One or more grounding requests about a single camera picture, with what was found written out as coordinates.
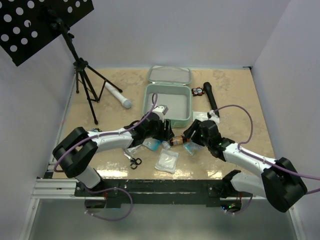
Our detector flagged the blue label bandage roll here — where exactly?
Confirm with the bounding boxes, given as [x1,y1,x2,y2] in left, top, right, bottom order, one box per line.
[161,140,171,150]

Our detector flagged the brown medicine bottle orange cap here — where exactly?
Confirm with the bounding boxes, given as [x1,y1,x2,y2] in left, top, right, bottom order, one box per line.
[169,135,189,147]

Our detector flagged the blue plaster packet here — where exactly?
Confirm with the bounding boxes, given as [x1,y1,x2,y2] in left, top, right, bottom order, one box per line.
[142,138,161,151]

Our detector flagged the mint green medicine case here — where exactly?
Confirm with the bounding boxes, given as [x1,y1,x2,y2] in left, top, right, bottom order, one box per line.
[142,65,192,128]

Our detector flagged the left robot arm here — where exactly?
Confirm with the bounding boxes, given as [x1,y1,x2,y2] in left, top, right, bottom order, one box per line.
[52,113,174,196]

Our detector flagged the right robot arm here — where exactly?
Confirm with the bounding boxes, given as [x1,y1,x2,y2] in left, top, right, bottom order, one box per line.
[183,119,308,213]

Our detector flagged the teal cotton swab bag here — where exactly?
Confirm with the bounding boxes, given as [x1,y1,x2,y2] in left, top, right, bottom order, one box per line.
[182,142,203,156]

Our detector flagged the white gauze pad packet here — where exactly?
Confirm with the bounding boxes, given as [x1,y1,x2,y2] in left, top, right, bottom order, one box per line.
[155,149,179,174]

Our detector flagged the white microphone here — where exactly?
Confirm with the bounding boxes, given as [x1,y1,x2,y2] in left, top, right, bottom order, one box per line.
[104,82,133,109]

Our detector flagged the small clear plaster bag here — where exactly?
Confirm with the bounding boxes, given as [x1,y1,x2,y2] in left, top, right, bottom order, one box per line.
[124,145,145,155]

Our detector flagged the red owl toy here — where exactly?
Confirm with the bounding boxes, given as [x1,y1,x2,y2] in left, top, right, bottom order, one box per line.
[191,87,205,97]

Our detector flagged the black microphone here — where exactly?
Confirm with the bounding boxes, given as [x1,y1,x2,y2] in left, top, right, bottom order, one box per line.
[203,82,220,117]

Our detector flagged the blue owl toy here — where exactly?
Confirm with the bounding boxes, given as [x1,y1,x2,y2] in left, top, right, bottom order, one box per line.
[91,128,102,133]

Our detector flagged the black perforated music stand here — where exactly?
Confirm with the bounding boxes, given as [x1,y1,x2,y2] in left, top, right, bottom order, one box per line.
[0,0,110,124]

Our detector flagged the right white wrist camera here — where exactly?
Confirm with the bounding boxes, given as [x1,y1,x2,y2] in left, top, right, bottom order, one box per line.
[207,110,220,125]

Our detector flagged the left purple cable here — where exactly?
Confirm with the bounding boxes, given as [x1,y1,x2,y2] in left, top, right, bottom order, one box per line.
[52,92,158,221]

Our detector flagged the purple cable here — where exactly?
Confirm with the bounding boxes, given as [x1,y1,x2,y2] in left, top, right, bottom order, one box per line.
[52,92,158,221]
[212,104,320,216]

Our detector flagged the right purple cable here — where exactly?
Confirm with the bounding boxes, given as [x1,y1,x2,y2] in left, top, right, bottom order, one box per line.
[212,104,320,216]

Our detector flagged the black handled scissors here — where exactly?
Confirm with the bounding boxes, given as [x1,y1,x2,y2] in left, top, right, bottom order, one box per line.
[123,149,142,170]

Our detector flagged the black base frame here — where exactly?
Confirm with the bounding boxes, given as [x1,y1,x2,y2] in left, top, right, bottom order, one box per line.
[74,179,249,208]

